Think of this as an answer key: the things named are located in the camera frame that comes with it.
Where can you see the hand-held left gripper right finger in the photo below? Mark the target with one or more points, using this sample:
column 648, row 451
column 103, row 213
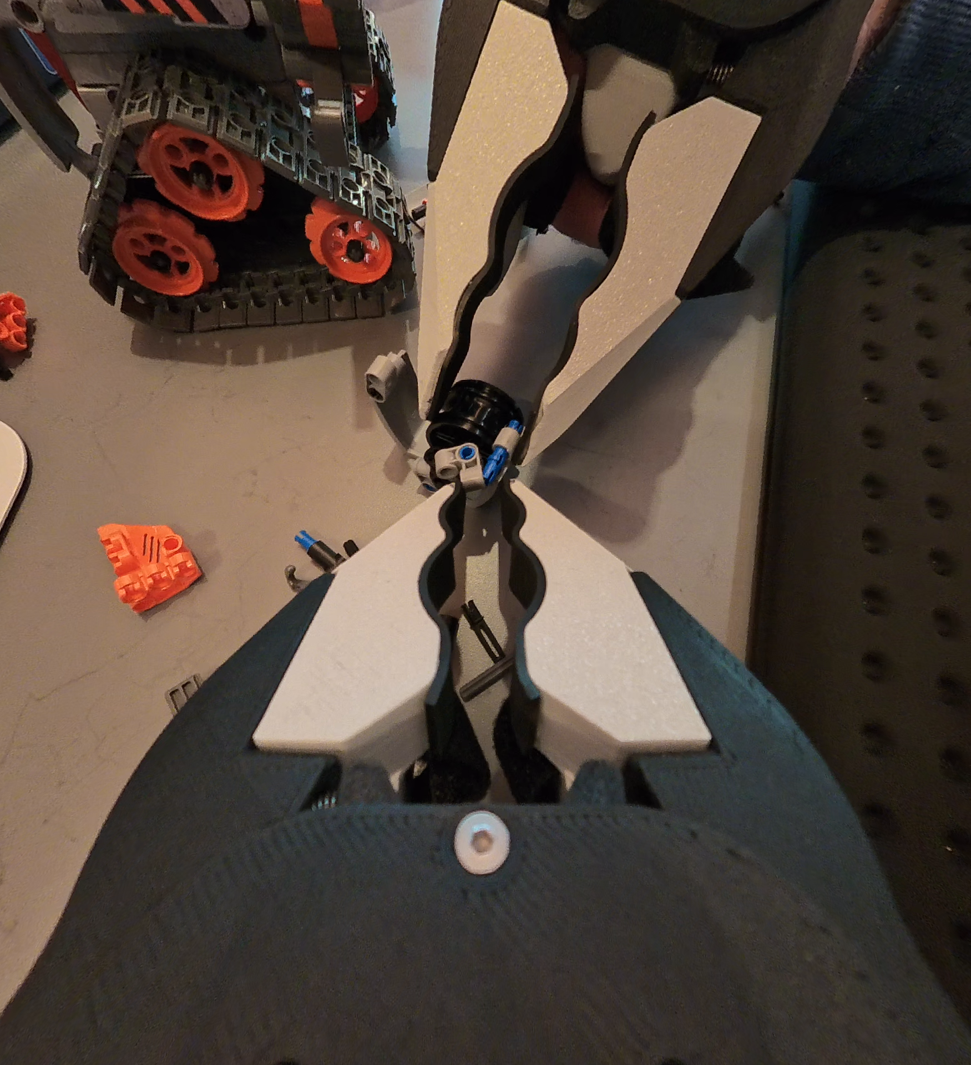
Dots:
column 610, row 657

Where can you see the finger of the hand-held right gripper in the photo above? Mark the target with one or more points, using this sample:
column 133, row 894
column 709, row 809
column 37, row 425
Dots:
column 502, row 108
column 668, row 216

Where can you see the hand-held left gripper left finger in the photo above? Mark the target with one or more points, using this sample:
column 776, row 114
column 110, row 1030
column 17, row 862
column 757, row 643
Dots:
column 352, row 657

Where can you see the grey cross connector piece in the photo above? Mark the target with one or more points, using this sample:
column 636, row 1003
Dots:
column 479, row 474

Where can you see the grey connector with blue pin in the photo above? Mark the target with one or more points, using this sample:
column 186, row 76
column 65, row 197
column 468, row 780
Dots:
column 498, row 458

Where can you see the black toy pulley wheel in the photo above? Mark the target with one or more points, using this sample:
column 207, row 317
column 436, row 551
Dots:
column 473, row 412

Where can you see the person's right forearm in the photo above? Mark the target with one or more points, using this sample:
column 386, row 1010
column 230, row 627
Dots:
column 926, row 108

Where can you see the person's right hand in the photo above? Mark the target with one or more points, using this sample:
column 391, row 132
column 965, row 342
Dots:
column 581, row 212

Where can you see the dark grey curved piece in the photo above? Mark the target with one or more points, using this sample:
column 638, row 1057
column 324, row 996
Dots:
column 294, row 578

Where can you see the blue black pin connector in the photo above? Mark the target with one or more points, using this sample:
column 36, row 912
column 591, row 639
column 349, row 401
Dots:
column 319, row 549

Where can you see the thin black pin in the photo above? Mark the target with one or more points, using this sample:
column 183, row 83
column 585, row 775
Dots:
column 481, row 628

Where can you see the small grey beam piece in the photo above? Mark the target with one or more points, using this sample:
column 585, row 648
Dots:
column 182, row 695

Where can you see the orange ribbed panel piece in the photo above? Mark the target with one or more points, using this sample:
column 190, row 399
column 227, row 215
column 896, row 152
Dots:
column 148, row 570

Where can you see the light grey connector piece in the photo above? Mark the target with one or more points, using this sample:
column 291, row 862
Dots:
column 390, row 370

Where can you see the grey orange tracked toy vehicle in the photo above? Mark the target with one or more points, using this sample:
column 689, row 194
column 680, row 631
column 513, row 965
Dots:
column 177, row 249

